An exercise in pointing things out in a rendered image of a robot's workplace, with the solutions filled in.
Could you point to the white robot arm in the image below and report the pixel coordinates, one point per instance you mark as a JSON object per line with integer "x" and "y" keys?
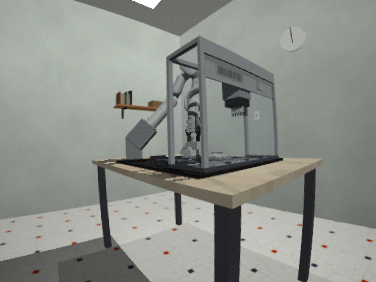
{"x": 155, "y": 119}

